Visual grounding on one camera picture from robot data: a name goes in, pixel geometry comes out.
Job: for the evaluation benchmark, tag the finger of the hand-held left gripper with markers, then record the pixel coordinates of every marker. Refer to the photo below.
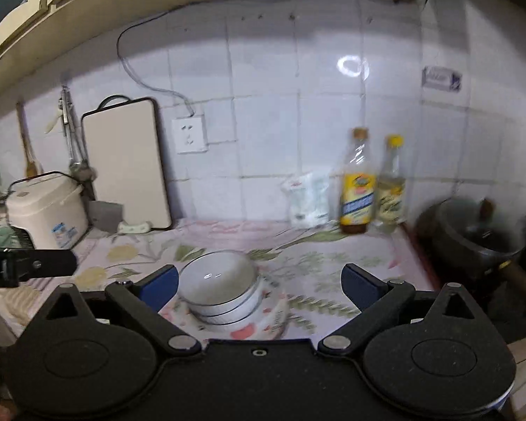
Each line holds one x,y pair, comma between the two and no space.
39,265

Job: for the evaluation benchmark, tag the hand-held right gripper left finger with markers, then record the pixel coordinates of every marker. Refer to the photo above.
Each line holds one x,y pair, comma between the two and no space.
160,283

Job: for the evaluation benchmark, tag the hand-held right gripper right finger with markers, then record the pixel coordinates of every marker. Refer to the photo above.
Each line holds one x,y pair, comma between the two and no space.
359,287

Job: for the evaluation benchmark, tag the white ribbed bowl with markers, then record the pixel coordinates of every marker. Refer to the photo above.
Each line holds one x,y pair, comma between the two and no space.
236,322
252,306
217,274

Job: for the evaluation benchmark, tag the rabbit print plate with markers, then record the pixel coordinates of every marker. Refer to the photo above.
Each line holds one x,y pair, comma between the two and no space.
272,319

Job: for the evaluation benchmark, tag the floral tablecloth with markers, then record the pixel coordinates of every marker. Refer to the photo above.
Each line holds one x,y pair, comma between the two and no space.
333,263

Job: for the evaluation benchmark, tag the cream rice cooker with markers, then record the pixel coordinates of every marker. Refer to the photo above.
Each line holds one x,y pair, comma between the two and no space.
48,210

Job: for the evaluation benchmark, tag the small white holder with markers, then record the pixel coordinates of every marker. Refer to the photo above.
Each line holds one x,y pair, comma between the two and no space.
133,227

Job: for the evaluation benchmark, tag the amber cooking wine bottle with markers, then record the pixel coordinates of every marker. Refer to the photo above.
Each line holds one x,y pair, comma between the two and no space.
357,193

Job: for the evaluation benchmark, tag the clear vinegar bottle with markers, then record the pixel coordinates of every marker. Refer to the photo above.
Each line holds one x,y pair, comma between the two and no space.
391,197

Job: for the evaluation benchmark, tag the clear plastic packet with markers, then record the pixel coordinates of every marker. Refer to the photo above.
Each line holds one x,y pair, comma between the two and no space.
309,201

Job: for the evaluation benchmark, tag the wooden spatula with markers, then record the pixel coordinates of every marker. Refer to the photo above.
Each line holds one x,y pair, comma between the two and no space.
28,158

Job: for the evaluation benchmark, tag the metal ladle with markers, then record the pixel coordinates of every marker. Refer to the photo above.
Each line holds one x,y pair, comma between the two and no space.
76,158

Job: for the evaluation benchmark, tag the cream cutting board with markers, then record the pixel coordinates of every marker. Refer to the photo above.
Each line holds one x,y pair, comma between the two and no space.
122,162

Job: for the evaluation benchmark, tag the black pot with glass lid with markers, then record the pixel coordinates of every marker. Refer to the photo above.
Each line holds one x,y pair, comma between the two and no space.
477,232

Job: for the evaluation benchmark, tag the black stove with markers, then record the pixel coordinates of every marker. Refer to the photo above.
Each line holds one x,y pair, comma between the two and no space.
521,298

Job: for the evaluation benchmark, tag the upper kitchen cabinet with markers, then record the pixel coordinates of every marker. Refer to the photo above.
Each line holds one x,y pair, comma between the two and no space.
17,4

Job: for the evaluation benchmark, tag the white wall socket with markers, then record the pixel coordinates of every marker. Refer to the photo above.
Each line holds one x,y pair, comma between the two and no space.
190,133

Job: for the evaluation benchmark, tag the blue wall sticker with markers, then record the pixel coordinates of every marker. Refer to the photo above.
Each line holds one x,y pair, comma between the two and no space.
440,78

